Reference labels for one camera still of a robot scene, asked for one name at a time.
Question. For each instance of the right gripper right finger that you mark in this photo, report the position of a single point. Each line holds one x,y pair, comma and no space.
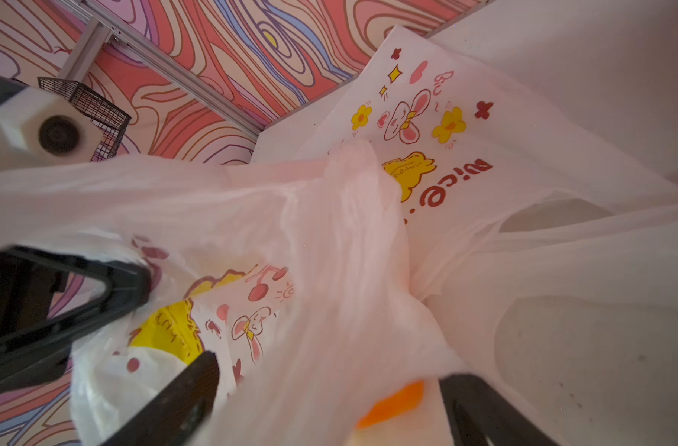
479,415

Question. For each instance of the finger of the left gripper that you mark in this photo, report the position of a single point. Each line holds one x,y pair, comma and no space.
48,301

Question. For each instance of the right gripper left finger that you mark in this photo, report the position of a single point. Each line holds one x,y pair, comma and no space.
173,416

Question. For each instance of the orange fruit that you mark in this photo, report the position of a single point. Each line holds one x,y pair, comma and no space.
406,400

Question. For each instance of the printed white plastic bag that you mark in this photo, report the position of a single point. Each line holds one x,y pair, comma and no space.
296,276

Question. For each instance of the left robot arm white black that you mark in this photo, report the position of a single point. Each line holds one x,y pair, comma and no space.
40,129

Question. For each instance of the clear plastic bag bottom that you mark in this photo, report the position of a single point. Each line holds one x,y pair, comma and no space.
577,326

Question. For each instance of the black wire basket left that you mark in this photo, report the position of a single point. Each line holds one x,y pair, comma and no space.
111,120

